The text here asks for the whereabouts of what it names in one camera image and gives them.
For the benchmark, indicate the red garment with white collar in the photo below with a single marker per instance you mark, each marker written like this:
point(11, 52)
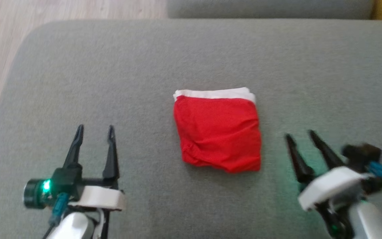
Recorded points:
point(217, 132)

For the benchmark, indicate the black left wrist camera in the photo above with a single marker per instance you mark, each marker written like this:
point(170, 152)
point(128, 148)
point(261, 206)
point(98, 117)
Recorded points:
point(33, 196)

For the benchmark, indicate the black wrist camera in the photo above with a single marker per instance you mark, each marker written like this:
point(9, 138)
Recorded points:
point(361, 152)
point(33, 196)

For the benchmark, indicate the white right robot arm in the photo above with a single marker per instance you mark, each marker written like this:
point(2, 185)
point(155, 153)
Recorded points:
point(370, 222)

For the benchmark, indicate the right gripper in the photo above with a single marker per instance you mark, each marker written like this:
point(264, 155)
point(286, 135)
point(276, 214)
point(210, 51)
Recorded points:
point(333, 186)

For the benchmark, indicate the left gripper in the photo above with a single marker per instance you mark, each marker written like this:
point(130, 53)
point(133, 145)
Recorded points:
point(101, 197)

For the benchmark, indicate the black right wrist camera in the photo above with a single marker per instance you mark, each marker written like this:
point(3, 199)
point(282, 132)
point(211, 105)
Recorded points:
point(361, 152)

